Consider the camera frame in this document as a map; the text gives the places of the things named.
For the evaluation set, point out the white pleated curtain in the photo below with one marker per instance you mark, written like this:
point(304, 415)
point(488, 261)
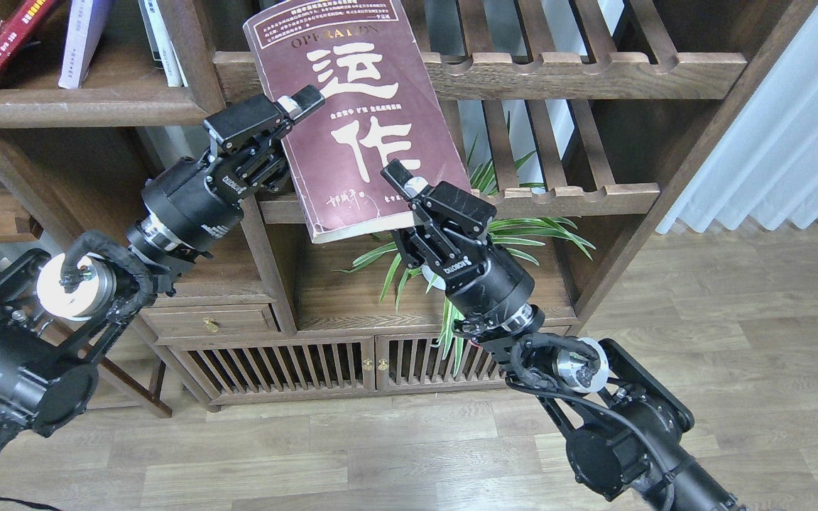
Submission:
point(766, 166)

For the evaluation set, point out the dark red thick book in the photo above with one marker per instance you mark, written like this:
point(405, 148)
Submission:
point(379, 105)

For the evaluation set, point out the dark wooden bookshelf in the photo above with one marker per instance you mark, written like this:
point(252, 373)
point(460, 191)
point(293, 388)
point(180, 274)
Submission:
point(602, 125)

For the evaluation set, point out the white plant pot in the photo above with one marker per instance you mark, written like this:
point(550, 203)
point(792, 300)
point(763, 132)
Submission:
point(434, 280)

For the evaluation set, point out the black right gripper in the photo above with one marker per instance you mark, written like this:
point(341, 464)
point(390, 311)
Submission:
point(482, 280)

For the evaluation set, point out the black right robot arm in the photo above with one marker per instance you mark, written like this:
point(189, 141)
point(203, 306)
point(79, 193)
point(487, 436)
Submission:
point(622, 427)

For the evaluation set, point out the white upright books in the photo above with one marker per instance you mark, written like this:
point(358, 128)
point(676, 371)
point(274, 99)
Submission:
point(161, 46)

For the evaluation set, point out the white lavender paperback book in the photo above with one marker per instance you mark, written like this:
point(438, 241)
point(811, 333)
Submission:
point(86, 24)

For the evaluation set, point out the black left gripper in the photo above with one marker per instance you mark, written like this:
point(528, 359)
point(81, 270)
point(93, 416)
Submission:
point(197, 202)

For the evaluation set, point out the brass drawer knob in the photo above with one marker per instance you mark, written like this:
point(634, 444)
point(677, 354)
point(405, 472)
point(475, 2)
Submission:
point(210, 325)

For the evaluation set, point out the green spider plant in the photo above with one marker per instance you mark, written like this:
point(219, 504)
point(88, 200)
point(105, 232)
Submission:
point(511, 233)

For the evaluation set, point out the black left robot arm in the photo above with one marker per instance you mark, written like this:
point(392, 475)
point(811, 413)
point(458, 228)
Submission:
point(60, 314)

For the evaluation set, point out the red paperback book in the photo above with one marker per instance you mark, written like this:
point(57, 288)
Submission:
point(17, 29)

